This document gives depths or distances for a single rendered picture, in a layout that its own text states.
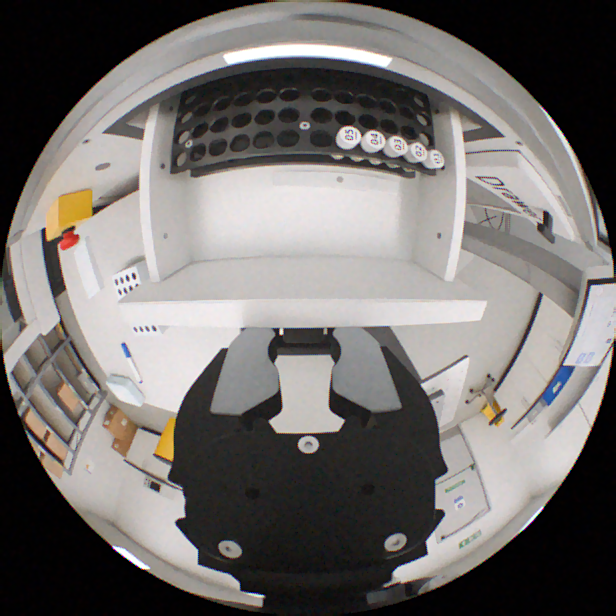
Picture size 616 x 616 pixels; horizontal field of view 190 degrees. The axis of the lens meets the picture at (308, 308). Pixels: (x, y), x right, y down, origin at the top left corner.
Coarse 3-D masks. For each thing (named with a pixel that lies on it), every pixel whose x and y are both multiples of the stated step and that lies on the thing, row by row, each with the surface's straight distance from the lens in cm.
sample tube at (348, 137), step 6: (342, 132) 12; (348, 132) 12; (354, 132) 12; (336, 138) 12; (342, 138) 12; (348, 138) 12; (354, 138) 12; (360, 138) 12; (342, 144) 12; (348, 144) 12; (354, 144) 12; (336, 156) 15; (342, 156) 15
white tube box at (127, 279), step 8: (136, 264) 36; (144, 264) 35; (120, 272) 37; (128, 272) 35; (136, 272) 34; (144, 272) 35; (112, 280) 40; (120, 280) 38; (128, 280) 37; (136, 280) 34; (144, 280) 34; (120, 288) 39; (128, 288) 37; (120, 296) 40; (136, 328) 42; (144, 328) 39; (152, 328) 37; (160, 328) 36
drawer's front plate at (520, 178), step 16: (480, 160) 24; (496, 160) 23; (512, 160) 22; (480, 176) 27; (496, 176) 26; (512, 176) 24; (528, 176) 23; (496, 192) 34; (512, 192) 30; (528, 192) 28; (544, 192) 27; (528, 208) 37; (544, 208) 32; (560, 208) 34; (560, 224) 38
